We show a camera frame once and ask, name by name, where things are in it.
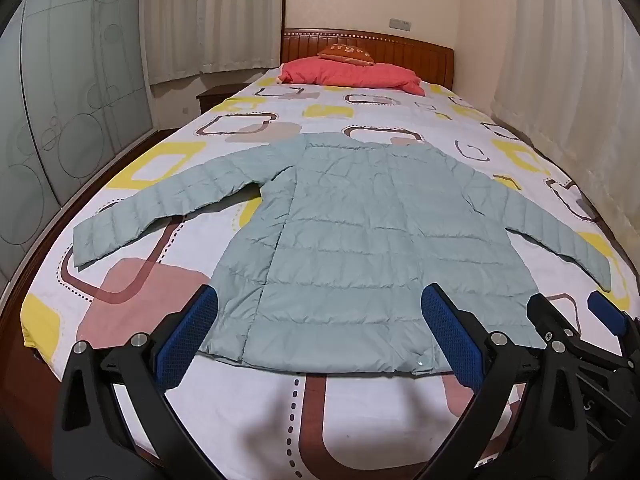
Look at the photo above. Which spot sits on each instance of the cream window curtain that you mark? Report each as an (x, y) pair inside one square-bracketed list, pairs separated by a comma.
[(215, 15)]

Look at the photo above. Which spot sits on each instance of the frosted glass wardrobe doors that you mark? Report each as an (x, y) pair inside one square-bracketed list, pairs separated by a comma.
[(75, 70)]

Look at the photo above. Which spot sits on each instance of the light green puffer jacket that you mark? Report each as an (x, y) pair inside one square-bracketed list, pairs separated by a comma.
[(340, 240)]

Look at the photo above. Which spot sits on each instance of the wooden headboard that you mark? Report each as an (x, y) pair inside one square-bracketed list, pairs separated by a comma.
[(410, 55)]

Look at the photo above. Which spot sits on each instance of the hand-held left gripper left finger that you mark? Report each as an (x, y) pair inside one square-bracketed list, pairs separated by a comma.
[(192, 330)]

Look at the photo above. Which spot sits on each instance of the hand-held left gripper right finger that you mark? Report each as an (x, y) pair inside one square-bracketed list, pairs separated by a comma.
[(450, 332)]

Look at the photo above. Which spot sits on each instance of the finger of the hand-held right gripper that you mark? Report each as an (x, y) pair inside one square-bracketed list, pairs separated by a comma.
[(547, 312), (605, 310)]

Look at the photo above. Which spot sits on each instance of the red pillow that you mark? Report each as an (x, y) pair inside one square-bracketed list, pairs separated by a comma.
[(350, 76)]

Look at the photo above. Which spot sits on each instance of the wooden nightstand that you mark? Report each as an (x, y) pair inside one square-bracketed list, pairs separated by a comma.
[(215, 98)]

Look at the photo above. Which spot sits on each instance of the orange cushion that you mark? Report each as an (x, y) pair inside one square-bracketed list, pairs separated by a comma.
[(345, 53)]

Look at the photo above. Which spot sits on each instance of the bed with patterned sheet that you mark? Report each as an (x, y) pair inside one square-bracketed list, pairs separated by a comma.
[(320, 125)]

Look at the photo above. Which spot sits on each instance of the wooden bed frame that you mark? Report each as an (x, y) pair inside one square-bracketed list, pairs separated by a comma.
[(40, 385)]

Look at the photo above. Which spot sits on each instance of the white wall outlet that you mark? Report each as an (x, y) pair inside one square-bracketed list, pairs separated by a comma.
[(400, 23)]

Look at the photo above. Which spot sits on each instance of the cream wide curtain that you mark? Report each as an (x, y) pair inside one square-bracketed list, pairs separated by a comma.
[(565, 60)]

